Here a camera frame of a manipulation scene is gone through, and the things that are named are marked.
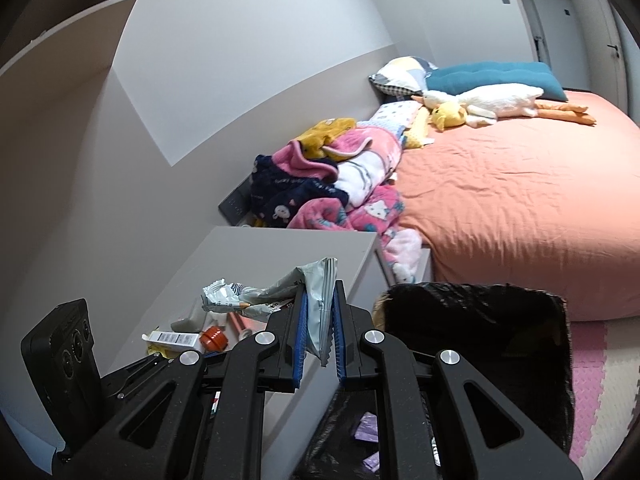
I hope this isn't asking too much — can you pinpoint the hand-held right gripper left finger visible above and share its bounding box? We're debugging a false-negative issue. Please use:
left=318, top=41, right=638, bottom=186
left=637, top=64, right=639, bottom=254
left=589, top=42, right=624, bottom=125
left=52, top=287, right=309, bottom=480

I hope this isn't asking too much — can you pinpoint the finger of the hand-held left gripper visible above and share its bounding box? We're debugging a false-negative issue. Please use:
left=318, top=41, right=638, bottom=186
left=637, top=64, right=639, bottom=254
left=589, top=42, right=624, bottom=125
left=101, top=353, right=177, bottom=413

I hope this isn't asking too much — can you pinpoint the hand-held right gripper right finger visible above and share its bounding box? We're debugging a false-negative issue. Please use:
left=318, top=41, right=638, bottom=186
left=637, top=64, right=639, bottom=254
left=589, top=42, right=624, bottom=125
left=332, top=281, right=584, bottom=480

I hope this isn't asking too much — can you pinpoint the grey white snack packet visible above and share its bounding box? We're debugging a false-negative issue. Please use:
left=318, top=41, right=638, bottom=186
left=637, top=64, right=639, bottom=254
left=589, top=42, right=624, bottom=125
left=250, top=257, right=339, bottom=368

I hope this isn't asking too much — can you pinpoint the clear plastic container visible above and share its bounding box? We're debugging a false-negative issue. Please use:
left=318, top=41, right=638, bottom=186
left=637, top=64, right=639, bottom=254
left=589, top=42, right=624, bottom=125
left=170, top=305, right=212, bottom=336

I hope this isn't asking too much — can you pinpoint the black bag lined bin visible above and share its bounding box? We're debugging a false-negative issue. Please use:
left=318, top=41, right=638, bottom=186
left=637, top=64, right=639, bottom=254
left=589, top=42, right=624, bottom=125
left=295, top=282, right=574, bottom=480

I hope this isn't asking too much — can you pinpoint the small white carton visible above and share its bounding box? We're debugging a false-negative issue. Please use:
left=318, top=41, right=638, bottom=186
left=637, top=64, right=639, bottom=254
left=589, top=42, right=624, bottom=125
left=141, top=330, right=201, bottom=354

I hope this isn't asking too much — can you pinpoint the pink tube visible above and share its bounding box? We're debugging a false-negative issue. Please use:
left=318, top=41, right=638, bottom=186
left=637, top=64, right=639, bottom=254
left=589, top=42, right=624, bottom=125
left=227, top=312, right=266, bottom=341

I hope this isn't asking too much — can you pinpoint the red bottle cap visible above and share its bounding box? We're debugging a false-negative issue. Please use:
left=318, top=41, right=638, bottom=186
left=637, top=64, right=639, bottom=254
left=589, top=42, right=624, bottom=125
left=200, top=326, right=229, bottom=352

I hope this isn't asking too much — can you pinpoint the crumpled white printed wrapper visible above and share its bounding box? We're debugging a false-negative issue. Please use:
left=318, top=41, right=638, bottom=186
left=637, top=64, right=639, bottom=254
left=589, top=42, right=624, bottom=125
left=201, top=280, right=296, bottom=322

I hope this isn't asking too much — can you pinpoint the light pink fluffy cloth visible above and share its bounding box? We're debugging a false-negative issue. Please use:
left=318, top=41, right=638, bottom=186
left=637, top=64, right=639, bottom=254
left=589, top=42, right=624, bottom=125
left=382, top=227, right=424, bottom=284

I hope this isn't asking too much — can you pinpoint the pink cat print blanket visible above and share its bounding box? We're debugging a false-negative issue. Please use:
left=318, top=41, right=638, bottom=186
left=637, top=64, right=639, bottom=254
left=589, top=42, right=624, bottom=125
left=287, top=185, right=406, bottom=241

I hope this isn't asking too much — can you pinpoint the navy printed garment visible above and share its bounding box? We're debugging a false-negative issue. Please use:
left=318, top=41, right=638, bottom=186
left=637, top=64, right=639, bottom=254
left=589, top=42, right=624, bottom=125
left=250, top=154, right=351, bottom=229

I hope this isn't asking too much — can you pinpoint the pink garment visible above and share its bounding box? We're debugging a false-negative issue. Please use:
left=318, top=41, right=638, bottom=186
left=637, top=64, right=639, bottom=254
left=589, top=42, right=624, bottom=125
left=272, top=127, right=404, bottom=207

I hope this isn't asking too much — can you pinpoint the mustard yellow garment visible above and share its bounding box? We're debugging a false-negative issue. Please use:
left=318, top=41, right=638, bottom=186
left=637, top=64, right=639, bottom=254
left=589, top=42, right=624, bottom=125
left=297, top=117, right=357, bottom=159

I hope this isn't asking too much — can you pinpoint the orange bed cover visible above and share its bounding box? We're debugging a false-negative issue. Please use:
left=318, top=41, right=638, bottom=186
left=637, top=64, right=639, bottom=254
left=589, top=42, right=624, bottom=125
left=394, top=89, right=640, bottom=322

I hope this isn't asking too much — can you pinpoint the pale yellow pillow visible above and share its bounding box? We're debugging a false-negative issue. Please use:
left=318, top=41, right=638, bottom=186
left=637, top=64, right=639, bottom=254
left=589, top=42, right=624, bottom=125
left=404, top=107, right=434, bottom=150

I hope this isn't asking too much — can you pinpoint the white dotted pillow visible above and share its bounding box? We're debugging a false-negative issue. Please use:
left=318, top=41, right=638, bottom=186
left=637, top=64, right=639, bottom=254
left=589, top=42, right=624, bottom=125
left=370, top=100, right=426, bottom=136

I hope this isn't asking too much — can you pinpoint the yellow duck plush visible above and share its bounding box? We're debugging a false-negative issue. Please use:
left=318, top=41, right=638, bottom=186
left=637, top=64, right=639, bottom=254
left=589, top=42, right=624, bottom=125
left=431, top=101, right=469, bottom=134

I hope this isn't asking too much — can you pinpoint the pink and white foam mat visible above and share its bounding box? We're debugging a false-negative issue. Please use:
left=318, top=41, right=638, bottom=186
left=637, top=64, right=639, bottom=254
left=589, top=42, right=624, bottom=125
left=565, top=317, right=640, bottom=472

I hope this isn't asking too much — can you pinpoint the patchwork pillow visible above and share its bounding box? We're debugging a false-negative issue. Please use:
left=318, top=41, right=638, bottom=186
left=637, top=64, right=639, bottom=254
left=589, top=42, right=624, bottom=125
left=369, top=56, right=439, bottom=97

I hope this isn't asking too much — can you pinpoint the white goose plush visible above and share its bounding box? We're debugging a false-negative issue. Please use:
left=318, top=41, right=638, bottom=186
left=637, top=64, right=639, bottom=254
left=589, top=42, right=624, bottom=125
left=411, top=84, right=597, bottom=126

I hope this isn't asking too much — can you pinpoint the teal cushion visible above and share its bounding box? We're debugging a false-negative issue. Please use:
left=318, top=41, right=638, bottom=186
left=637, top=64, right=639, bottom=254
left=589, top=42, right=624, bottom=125
left=425, top=61, right=569, bottom=103

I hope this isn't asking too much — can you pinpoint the white door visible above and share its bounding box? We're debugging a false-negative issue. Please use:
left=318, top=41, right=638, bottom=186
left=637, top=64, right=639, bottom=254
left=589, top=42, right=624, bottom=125
left=522, top=0, right=628, bottom=109

